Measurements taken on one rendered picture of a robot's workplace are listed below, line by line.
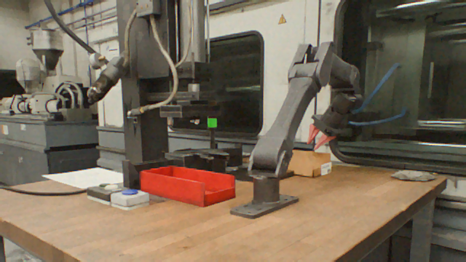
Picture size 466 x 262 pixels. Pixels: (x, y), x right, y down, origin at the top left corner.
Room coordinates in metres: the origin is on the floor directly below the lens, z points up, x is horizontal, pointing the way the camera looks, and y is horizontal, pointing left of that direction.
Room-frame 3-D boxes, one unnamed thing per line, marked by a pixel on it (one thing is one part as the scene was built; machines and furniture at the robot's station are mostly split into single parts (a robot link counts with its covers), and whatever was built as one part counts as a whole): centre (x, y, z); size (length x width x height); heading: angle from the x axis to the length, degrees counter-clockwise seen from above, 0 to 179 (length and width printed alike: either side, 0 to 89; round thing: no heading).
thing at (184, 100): (1.27, 0.15, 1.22); 0.26 x 0.18 x 0.30; 48
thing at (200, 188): (0.97, 0.09, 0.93); 0.25 x 0.12 x 0.06; 48
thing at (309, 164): (1.32, -0.26, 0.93); 0.25 x 0.13 x 0.08; 48
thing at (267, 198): (0.85, -0.11, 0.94); 0.20 x 0.07 x 0.08; 138
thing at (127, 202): (0.87, 0.22, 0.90); 0.07 x 0.07 x 0.06; 48
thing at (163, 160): (1.10, 0.20, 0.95); 0.15 x 0.03 x 0.10; 138
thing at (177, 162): (1.23, 0.08, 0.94); 0.20 x 0.10 x 0.07; 138
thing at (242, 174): (1.21, -0.14, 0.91); 0.17 x 0.16 x 0.02; 138
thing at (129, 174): (1.05, 0.25, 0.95); 0.06 x 0.03 x 0.09; 138
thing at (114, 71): (1.32, 0.38, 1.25); 0.19 x 0.07 x 0.19; 138
